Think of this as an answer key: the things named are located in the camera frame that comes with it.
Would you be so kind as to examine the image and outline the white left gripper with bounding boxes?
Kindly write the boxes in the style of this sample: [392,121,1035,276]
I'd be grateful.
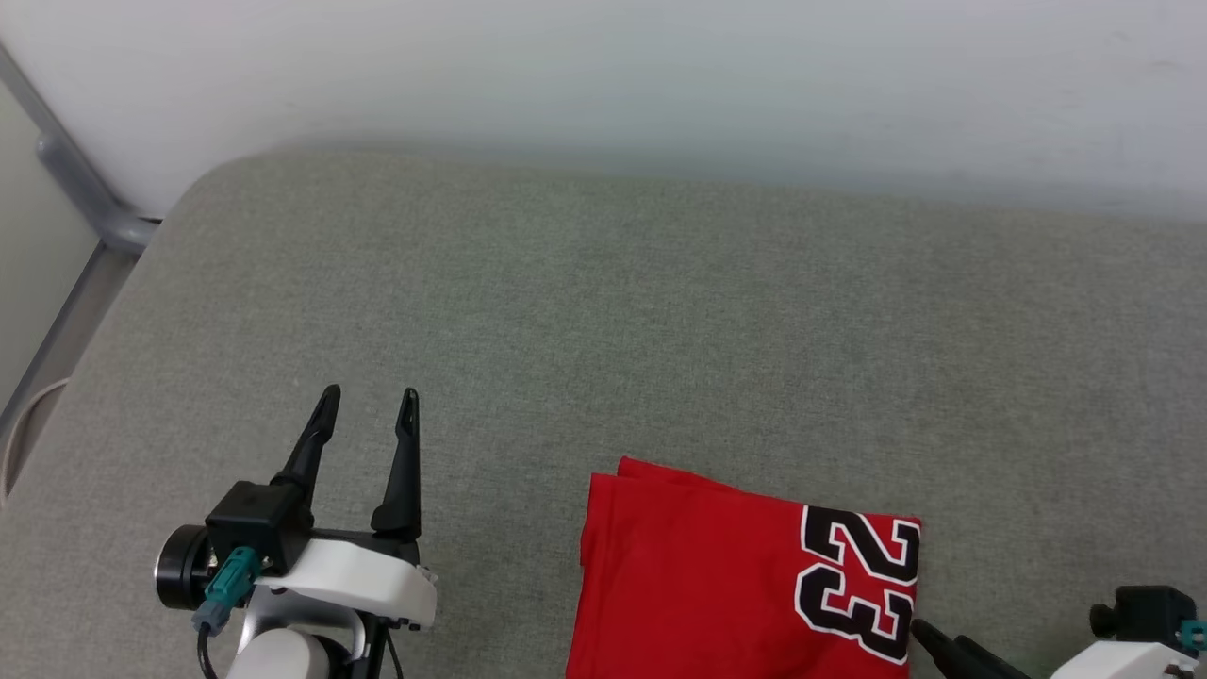
[253,383,440,632]

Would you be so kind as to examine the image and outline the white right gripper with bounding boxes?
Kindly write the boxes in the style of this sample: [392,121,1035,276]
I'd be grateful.
[909,617,1200,679]

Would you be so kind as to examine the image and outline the red basketball jersey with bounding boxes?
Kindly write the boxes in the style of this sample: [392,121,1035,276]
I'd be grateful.
[565,456,923,679]

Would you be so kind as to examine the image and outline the teal left camera connector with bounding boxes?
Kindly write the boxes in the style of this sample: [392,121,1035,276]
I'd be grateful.
[192,546,263,636]

